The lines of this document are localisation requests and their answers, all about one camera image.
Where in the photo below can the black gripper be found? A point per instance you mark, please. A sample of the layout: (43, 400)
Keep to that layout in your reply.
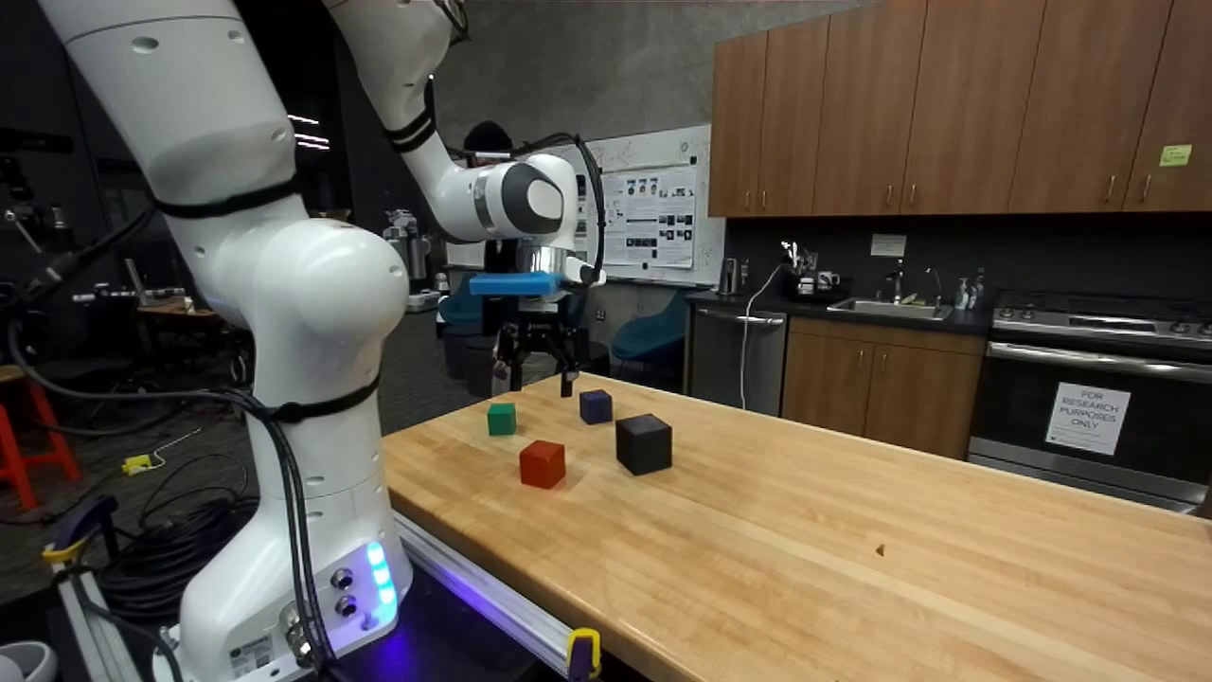
(539, 327)

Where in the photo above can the red cube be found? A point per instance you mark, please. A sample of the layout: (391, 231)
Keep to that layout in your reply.
(541, 463)

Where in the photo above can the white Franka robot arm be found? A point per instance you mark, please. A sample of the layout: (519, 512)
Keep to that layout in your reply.
(288, 289)

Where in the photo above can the green cube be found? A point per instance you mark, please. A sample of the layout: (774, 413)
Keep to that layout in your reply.
(500, 418)

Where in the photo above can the large black cube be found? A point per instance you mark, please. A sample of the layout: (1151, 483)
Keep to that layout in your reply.
(645, 443)

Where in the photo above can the stainless steel dishwasher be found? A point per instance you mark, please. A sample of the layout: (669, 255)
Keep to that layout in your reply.
(737, 362)

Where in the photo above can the yellow clamp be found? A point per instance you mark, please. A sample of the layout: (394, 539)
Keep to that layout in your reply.
(584, 649)

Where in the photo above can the wide brown lower cabinet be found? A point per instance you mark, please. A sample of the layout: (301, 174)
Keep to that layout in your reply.
(885, 385)

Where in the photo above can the steel kitchen sink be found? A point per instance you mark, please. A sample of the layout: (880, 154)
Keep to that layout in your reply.
(886, 306)

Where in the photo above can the yellow tool on floor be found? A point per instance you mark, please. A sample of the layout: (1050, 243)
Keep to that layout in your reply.
(137, 463)

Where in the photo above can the red legged stool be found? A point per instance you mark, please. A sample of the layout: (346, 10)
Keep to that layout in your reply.
(25, 430)

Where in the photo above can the white paper sheet on oven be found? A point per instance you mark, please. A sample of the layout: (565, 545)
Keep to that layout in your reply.
(1087, 418)

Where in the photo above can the stainless steel oven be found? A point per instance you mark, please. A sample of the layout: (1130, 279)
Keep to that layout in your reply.
(1111, 378)

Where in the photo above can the green sticker on cabinet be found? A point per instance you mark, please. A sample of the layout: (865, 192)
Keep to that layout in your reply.
(1174, 156)

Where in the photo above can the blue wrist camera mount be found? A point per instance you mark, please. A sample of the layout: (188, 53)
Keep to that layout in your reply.
(514, 285)

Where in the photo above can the white wall poster board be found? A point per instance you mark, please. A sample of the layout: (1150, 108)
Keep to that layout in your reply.
(656, 209)

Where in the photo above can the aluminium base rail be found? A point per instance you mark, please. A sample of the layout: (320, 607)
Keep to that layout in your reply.
(486, 588)

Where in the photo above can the white wall outlet plate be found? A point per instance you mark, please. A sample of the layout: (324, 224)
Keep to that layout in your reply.
(886, 247)

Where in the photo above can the brown upper wall cabinets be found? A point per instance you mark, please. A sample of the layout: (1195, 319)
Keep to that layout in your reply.
(958, 116)

